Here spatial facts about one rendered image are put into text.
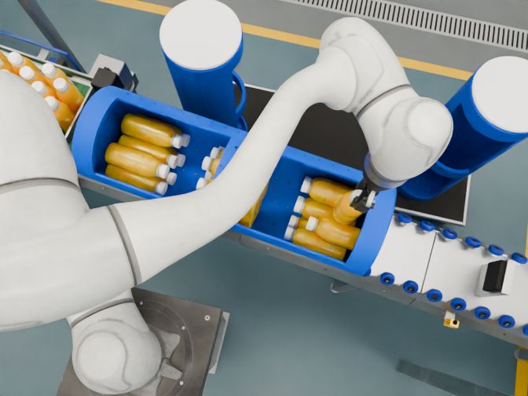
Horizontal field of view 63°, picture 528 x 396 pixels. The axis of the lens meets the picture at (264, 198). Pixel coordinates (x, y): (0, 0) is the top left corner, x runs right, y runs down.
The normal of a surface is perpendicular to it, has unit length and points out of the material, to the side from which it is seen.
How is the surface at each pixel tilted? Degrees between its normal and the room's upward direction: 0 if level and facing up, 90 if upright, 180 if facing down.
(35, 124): 56
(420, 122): 9
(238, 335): 0
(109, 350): 1
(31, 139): 48
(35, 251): 20
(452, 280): 0
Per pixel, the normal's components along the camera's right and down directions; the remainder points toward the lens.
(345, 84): -0.19, 0.51
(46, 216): 0.43, -0.44
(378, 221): -0.04, -0.12
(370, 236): -0.12, 0.14
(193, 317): -0.02, -0.33
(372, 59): 0.19, -0.28
